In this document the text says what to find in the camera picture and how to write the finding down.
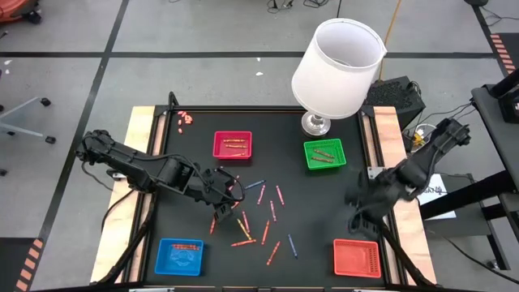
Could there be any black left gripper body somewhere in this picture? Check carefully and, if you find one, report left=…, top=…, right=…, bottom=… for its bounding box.
left=188, top=165, right=247, bottom=204

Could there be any white cable loop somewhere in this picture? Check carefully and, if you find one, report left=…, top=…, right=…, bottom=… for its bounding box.
left=417, top=122, right=438, bottom=141

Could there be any green plastic basket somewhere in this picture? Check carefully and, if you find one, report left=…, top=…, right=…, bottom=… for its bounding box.
left=302, top=138, right=348, bottom=171

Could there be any yellow hanging power cord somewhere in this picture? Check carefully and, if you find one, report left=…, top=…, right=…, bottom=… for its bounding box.
left=376, top=0, right=403, bottom=82

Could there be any white paper sheet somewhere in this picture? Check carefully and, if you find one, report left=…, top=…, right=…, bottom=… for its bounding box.
left=417, top=173, right=457, bottom=221

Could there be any orange plastic basket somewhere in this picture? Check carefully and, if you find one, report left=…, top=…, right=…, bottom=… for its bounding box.
left=332, top=238, right=383, bottom=279

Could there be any grey office chair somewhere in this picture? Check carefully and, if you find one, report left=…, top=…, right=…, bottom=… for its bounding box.
left=0, top=95, right=58, bottom=178

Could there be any red plastic basket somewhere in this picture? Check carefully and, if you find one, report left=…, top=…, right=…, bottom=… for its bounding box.
left=212, top=130, right=253, bottom=161

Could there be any black perforated computer case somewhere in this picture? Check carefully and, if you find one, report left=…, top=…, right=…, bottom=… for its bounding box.
left=363, top=75, right=427, bottom=131

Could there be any orange shop vacuum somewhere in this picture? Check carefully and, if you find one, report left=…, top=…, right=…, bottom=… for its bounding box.
left=0, top=0, right=43, bottom=24

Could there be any blue plastic basket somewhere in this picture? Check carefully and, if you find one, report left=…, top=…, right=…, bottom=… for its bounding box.
left=154, top=238, right=205, bottom=277

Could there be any white shade table lamp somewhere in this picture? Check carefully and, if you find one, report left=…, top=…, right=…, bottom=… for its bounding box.
left=290, top=17, right=388, bottom=137

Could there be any wooden side board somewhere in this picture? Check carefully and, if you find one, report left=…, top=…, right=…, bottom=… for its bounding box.
left=362, top=105, right=438, bottom=285
left=89, top=105, right=167, bottom=284

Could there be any black equipment stand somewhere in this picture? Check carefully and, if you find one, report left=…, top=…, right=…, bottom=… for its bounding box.
left=419, top=170, right=519, bottom=271

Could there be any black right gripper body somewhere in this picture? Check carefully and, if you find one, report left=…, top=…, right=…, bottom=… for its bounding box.
left=344, top=170, right=406, bottom=214

